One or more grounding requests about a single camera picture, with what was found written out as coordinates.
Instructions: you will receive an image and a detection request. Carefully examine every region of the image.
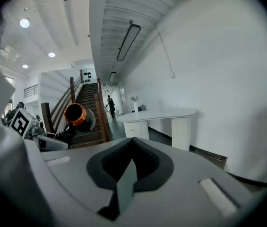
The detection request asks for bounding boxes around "white wall cable conduit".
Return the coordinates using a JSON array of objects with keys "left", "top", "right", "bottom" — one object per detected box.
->
[{"left": 156, "top": 27, "right": 176, "bottom": 79}]

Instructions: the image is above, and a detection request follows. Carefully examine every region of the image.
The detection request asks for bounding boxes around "white oval table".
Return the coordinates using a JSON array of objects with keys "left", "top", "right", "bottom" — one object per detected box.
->
[{"left": 117, "top": 107, "right": 197, "bottom": 151}]

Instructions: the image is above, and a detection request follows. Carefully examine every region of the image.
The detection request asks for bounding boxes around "metal balcony railing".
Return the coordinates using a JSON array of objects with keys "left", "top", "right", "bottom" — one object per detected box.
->
[{"left": 24, "top": 84, "right": 39, "bottom": 99}]

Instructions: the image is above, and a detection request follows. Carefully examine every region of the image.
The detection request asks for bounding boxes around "ceiling air vent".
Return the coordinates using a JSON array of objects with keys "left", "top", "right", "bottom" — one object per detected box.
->
[{"left": 0, "top": 44, "right": 21, "bottom": 63}]

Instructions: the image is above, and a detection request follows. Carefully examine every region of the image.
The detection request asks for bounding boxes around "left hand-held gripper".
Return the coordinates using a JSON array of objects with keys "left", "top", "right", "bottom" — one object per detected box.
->
[{"left": 8, "top": 107, "right": 77, "bottom": 152}]

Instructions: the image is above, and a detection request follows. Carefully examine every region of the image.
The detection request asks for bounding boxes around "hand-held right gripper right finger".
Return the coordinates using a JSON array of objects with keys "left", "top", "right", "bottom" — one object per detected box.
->
[{"left": 120, "top": 138, "right": 266, "bottom": 227}]

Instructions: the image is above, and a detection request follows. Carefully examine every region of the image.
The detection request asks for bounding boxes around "wooden staircase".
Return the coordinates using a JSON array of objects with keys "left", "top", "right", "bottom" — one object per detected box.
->
[{"left": 41, "top": 76, "right": 112, "bottom": 150}]

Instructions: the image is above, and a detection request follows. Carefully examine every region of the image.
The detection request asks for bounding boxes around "black orange-rimmed hair dryer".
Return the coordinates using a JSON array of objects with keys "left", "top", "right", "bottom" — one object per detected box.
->
[{"left": 63, "top": 103, "right": 96, "bottom": 133}]

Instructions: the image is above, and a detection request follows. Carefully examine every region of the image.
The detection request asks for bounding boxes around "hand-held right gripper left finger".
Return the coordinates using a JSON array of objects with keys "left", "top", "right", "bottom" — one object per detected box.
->
[{"left": 24, "top": 138, "right": 133, "bottom": 227}]

